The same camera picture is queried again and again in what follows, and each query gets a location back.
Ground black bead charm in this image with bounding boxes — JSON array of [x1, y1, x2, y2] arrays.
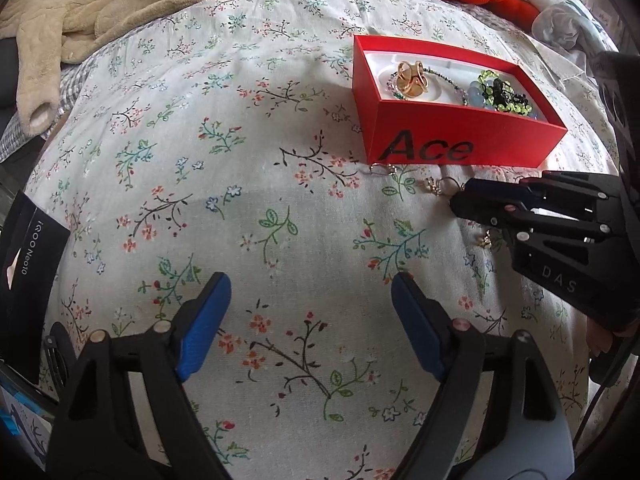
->
[[490, 80, 531, 106]]

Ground person's right hand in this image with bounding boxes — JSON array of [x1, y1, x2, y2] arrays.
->
[[586, 317, 628, 358]]

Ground black cable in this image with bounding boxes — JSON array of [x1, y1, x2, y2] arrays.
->
[[572, 335, 633, 453]]

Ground grey cloth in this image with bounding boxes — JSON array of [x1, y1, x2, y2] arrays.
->
[[531, 0, 621, 53]]

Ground red cardboard box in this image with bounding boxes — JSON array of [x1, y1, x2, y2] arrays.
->
[[351, 34, 568, 167]]

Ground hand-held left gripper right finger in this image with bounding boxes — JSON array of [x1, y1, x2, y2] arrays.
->
[[390, 272, 576, 480]]

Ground green bead bracelet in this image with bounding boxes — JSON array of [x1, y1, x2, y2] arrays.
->
[[475, 70, 538, 118]]

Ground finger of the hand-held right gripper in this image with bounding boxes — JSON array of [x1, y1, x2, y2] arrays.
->
[[462, 170, 626, 221], [449, 192, 611, 248]]

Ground floral bedsheet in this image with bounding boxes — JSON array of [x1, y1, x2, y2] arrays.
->
[[0, 0, 626, 480]]

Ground blue bead bracelet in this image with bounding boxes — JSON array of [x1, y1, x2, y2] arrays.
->
[[462, 85, 543, 121]]

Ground gold ring cluster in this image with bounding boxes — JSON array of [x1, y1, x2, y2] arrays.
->
[[395, 60, 431, 96]]

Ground black phone box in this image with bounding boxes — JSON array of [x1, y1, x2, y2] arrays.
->
[[0, 190, 71, 386]]

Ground beige fleece garment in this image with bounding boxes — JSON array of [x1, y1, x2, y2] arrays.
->
[[0, 0, 246, 131]]

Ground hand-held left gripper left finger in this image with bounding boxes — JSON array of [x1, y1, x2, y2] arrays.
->
[[45, 271, 233, 480]]

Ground white deer print box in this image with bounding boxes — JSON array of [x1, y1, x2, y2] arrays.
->
[[0, 370, 56, 471]]

